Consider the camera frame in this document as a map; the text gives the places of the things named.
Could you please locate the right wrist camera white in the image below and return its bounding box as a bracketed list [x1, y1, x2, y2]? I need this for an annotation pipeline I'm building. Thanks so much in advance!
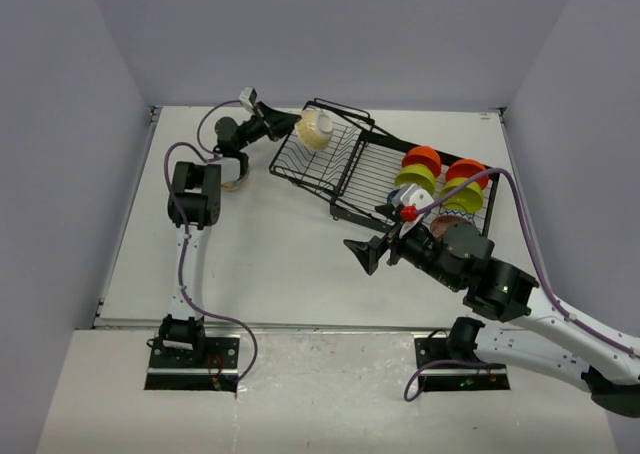
[398, 184, 434, 237]

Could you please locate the blue zigzag pattern bowl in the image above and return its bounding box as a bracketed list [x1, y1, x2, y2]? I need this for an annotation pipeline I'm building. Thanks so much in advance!
[439, 209, 475, 225]

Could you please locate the lime green bowl front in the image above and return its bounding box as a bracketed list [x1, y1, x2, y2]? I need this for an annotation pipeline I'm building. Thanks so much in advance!
[440, 177, 484, 214]

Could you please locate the orange bowl row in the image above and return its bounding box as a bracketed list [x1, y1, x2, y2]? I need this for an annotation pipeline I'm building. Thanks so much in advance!
[445, 159, 486, 183]
[402, 146, 442, 178]

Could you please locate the orange bowl rear row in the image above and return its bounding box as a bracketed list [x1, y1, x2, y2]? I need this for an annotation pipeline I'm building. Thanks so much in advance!
[402, 146, 442, 178]

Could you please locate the floral leaf pattern bowl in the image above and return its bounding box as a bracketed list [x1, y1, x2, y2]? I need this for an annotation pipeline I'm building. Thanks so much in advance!
[221, 165, 250, 192]

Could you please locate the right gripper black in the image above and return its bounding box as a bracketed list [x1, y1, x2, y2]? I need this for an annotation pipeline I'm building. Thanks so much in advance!
[343, 203, 462, 291]

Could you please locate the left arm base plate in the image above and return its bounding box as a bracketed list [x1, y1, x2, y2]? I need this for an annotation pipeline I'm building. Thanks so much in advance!
[144, 335, 240, 393]

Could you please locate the black wire dish rack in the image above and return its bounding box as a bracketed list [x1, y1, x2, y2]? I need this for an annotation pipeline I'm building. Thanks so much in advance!
[269, 98, 511, 232]

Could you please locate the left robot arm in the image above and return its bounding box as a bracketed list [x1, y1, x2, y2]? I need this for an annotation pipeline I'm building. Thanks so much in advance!
[156, 99, 301, 367]

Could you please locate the orange bowl front row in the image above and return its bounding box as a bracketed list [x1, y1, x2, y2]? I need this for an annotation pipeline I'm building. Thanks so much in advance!
[445, 159, 486, 183]

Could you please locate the red diamond pattern bowl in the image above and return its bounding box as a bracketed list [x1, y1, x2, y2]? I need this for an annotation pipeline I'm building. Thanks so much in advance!
[430, 215, 465, 239]

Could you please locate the lime green bowl rear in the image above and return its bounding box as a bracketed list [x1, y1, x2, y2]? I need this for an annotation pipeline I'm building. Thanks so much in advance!
[394, 164, 436, 195]

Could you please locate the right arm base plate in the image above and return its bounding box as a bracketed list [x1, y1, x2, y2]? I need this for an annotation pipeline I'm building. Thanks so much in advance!
[414, 330, 511, 393]

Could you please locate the blue triangle pattern bowl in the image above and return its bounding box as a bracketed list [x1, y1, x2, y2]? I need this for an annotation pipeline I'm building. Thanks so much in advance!
[387, 189, 402, 207]

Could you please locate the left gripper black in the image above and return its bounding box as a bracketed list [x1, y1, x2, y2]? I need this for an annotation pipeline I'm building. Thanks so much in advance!
[236, 103, 302, 151]

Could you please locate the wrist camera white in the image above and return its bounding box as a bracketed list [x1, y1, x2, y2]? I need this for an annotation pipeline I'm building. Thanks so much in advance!
[398, 184, 434, 237]
[238, 86, 257, 112]

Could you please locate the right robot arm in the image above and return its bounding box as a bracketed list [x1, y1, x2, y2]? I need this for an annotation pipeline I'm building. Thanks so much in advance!
[344, 223, 639, 418]

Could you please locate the lime green bowl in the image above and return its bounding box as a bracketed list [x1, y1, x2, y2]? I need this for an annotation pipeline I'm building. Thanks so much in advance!
[394, 164, 436, 195]
[440, 177, 484, 214]

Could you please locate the yellow sun pattern bowl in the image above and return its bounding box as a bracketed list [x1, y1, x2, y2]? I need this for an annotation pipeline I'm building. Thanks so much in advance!
[294, 110, 333, 151]

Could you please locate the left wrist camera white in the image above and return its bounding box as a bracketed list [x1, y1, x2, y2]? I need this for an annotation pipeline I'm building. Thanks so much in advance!
[238, 86, 257, 112]

